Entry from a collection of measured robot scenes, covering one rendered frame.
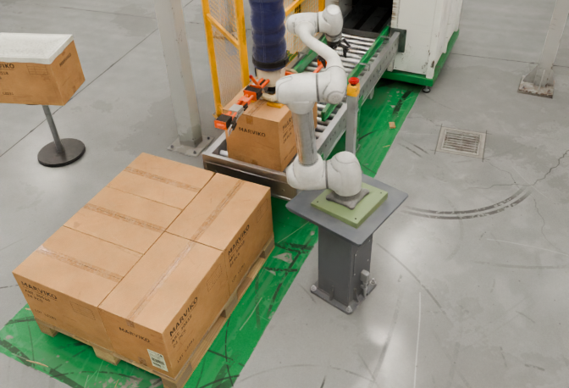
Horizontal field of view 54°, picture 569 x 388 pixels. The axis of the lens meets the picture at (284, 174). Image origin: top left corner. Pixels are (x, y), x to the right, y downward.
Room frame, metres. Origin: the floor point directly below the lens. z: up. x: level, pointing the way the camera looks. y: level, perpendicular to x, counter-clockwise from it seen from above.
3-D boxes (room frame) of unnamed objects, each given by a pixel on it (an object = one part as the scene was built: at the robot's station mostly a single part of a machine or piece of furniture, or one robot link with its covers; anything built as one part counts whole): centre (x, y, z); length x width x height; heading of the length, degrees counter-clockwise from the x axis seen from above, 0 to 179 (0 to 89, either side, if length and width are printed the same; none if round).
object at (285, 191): (2.88, 0.23, 0.47); 0.70 x 0.03 x 0.15; 63
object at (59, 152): (3.95, 1.92, 0.31); 0.40 x 0.40 x 0.62
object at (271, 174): (2.88, 0.23, 0.58); 0.70 x 0.03 x 0.06; 63
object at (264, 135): (3.20, 0.06, 0.75); 0.60 x 0.40 x 0.40; 153
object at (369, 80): (3.78, -0.58, 0.50); 2.31 x 0.05 x 0.19; 153
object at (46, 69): (3.95, 1.92, 0.82); 0.60 x 0.40 x 0.40; 81
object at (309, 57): (4.36, -0.21, 0.60); 1.60 x 0.10 x 0.09; 153
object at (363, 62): (4.12, -0.69, 0.60); 1.60 x 0.10 x 0.09; 153
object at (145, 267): (2.41, 0.81, 0.34); 1.20 x 1.00 x 0.40; 153
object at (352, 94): (3.17, -0.47, 0.50); 0.07 x 0.07 x 1.00; 63
